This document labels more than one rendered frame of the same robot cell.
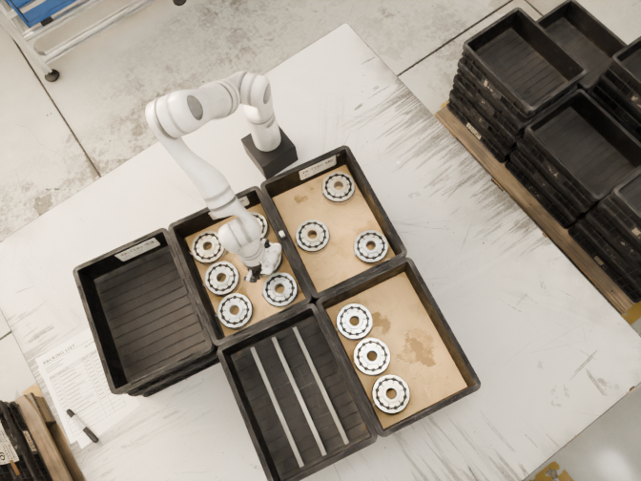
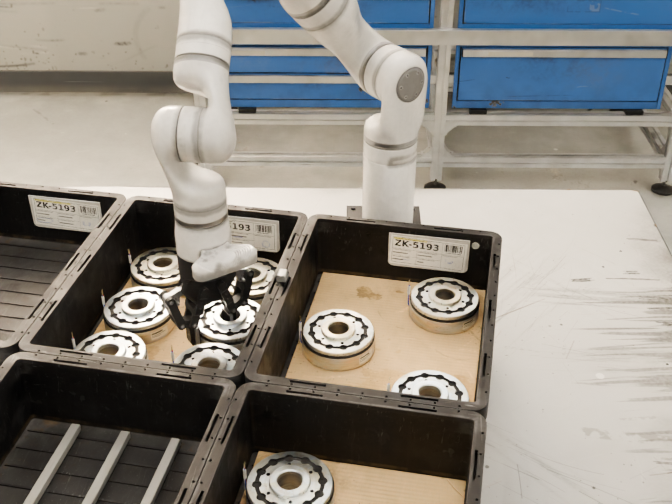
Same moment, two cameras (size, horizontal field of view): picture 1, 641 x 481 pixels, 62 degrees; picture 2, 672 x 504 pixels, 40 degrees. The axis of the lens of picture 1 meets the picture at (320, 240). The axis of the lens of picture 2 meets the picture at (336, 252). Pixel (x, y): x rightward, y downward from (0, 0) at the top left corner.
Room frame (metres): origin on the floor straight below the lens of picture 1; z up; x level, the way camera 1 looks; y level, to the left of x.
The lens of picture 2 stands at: (-0.39, -0.42, 1.68)
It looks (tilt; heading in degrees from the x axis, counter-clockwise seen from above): 34 degrees down; 26
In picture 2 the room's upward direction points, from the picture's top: straight up
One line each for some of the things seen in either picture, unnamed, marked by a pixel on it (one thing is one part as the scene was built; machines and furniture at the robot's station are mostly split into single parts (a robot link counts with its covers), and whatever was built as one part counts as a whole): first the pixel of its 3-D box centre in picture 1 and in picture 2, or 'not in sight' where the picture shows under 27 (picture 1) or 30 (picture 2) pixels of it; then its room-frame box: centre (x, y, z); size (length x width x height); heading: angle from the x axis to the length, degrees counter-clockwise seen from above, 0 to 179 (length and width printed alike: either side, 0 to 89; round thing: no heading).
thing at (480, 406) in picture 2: (331, 219); (385, 304); (0.56, -0.04, 0.92); 0.40 x 0.30 x 0.02; 15
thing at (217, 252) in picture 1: (208, 246); (163, 266); (0.58, 0.34, 0.86); 0.10 x 0.10 x 0.01
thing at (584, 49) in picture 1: (568, 58); not in sight; (1.37, -1.29, 0.26); 0.40 x 0.30 x 0.23; 25
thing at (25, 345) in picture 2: (237, 262); (178, 280); (0.49, 0.25, 0.92); 0.40 x 0.30 x 0.02; 15
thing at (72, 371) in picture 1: (84, 384); not in sight; (0.26, 0.82, 0.70); 0.33 x 0.23 x 0.01; 25
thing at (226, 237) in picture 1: (239, 240); (189, 163); (0.48, 0.20, 1.12); 0.09 x 0.07 x 0.15; 109
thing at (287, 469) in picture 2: (354, 321); (289, 481); (0.27, -0.05, 0.86); 0.05 x 0.05 x 0.01
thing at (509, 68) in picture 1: (508, 90); not in sight; (1.20, -0.93, 0.37); 0.40 x 0.30 x 0.45; 25
